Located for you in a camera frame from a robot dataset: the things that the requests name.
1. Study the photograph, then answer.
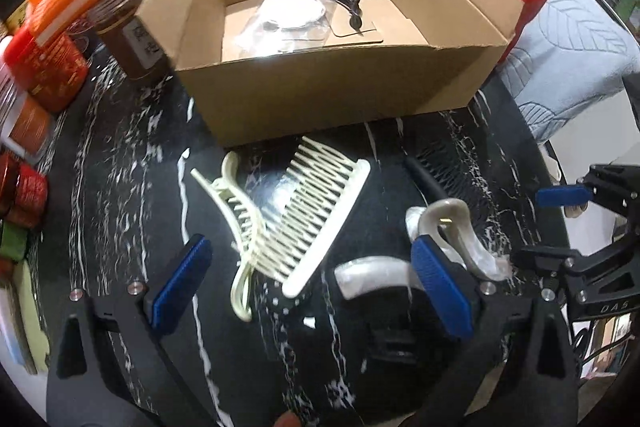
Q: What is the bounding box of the cream hair claw clip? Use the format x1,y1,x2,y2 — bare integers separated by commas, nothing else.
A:
190,151,273,323

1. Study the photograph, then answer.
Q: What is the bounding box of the orange jar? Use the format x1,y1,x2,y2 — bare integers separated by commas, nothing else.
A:
7,97,56,158

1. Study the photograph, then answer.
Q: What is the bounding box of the white round item in plastic bag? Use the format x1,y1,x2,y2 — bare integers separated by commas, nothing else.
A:
235,0,333,55

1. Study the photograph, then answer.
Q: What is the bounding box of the black comb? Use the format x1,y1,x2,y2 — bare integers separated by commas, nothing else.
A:
404,142,481,208

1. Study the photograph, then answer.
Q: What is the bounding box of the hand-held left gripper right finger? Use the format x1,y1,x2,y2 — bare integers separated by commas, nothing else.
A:
411,234,583,427

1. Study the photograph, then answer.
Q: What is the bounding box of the brown cardboard box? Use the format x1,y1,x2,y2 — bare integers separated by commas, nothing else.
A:
135,0,526,148

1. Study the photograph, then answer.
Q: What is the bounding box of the green packet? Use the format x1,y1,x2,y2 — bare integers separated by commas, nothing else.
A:
0,222,28,263

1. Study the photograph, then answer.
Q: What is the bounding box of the pearl white hair claw clip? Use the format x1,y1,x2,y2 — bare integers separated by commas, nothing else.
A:
334,199,513,303

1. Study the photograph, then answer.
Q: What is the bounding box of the cream wide-tooth comb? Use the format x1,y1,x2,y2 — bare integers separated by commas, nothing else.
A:
252,136,372,298

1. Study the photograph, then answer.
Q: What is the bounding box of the small red can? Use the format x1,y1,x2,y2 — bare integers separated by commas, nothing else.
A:
0,152,49,228

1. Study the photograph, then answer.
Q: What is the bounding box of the brown jar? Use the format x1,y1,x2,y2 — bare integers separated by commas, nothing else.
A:
95,2,173,82

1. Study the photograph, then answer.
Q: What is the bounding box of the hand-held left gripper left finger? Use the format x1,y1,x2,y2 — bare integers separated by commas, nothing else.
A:
47,234,221,427

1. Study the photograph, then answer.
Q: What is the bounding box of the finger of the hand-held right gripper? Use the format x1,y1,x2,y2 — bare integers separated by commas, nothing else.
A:
536,163,640,218
515,246,593,290

